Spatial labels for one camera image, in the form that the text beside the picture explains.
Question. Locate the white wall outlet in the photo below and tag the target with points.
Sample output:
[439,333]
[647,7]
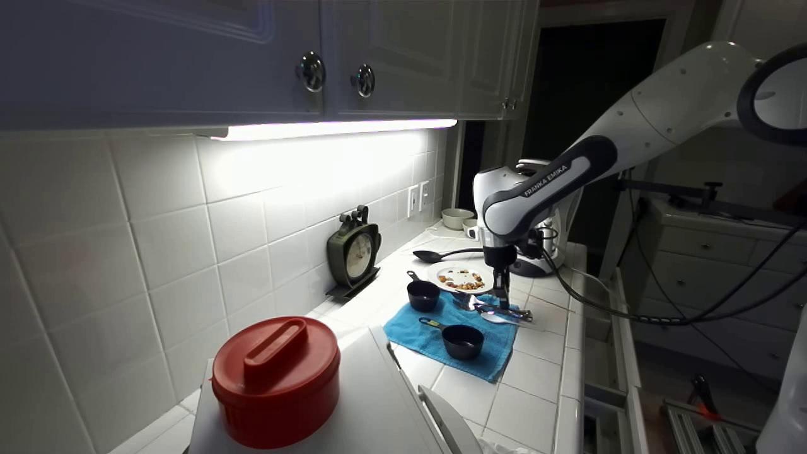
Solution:
[416,200]

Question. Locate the white plate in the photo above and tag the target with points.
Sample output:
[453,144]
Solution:
[458,280]

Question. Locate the under-cabinet light strip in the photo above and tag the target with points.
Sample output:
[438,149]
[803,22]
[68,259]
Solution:
[337,130]

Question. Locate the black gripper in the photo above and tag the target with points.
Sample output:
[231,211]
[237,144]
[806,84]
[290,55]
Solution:
[503,259]

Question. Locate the open white drawer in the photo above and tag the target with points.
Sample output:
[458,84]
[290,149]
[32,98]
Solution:
[600,354]

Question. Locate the silver metal fork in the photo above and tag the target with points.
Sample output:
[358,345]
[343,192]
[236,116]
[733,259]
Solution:
[520,314]
[479,308]

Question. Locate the dark analog kitchen clock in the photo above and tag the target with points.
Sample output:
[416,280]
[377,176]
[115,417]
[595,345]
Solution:
[355,256]

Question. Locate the blue cloth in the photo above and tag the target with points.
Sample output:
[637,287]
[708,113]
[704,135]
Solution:
[411,331]

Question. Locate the small black pot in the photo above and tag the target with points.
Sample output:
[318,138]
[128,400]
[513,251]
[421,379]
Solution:
[421,297]
[466,345]

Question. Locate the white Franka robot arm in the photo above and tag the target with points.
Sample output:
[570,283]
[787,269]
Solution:
[664,110]

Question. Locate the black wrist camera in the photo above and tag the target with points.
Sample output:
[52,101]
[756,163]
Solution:
[536,243]

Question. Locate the white drawer chest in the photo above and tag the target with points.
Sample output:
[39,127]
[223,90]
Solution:
[714,278]

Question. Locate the brown food pieces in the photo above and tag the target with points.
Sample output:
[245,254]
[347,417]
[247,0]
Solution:
[461,278]

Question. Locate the white bowl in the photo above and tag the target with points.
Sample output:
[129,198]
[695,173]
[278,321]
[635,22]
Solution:
[458,219]

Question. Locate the white cup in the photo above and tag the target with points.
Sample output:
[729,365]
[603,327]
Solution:
[472,230]

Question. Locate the black plastic ladle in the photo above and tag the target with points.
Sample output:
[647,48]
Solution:
[430,256]

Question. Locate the red lidded container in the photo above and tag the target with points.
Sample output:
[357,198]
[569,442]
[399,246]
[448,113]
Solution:
[274,381]

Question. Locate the white upper cabinets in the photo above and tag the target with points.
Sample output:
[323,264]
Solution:
[168,58]

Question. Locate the round metal cabinet knob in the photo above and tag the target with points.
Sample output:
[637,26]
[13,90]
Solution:
[363,81]
[310,71]

